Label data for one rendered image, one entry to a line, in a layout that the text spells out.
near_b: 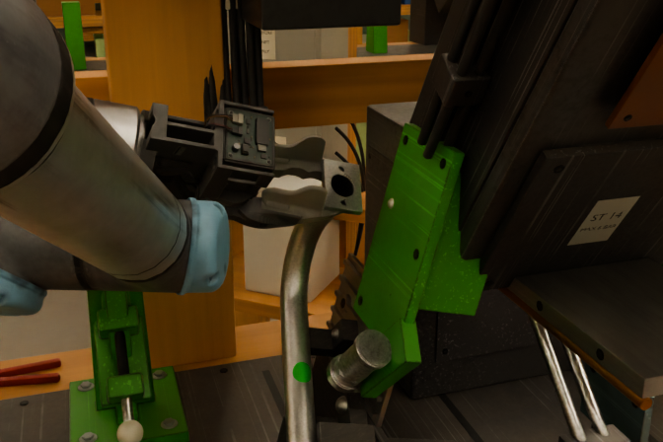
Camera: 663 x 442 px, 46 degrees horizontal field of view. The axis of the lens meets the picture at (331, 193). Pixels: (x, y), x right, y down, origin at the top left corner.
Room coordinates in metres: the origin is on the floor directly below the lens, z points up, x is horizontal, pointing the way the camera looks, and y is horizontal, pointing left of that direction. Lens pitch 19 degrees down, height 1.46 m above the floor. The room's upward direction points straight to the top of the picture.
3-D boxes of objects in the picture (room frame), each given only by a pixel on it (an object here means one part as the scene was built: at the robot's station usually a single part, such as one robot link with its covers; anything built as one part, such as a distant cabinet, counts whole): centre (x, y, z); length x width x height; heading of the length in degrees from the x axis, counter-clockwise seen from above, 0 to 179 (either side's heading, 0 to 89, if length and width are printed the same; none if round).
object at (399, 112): (0.98, -0.21, 1.07); 0.30 x 0.18 x 0.34; 108
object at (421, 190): (0.73, -0.10, 1.17); 0.13 x 0.12 x 0.20; 108
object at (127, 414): (0.73, 0.22, 0.96); 0.06 x 0.03 x 0.06; 18
